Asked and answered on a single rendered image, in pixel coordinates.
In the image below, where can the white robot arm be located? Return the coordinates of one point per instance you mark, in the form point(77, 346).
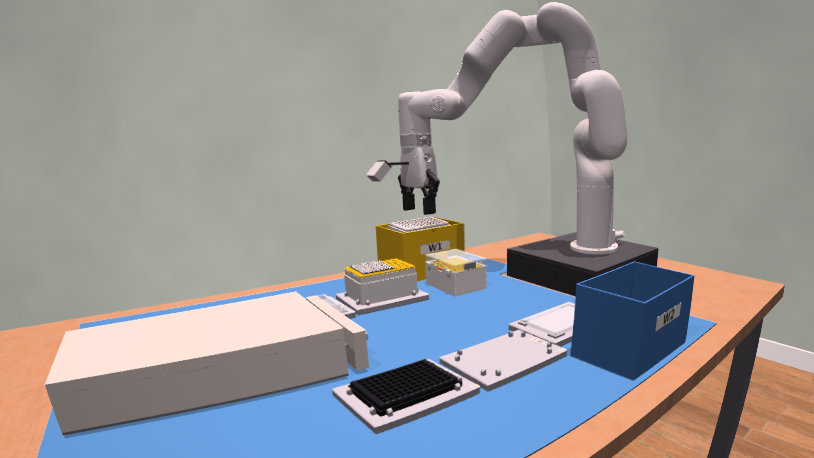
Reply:
point(592, 90)

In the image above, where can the yellow open-top bin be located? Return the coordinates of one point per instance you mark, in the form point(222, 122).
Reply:
point(411, 247)

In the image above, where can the yellow well plate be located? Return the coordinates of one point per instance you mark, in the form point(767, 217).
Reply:
point(380, 281)

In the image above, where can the dark blue open-top bin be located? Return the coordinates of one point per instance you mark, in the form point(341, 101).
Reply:
point(626, 336)

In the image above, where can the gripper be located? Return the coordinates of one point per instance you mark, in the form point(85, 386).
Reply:
point(414, 175)

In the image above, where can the blue bench mat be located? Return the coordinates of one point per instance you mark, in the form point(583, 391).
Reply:
point(515, 420)

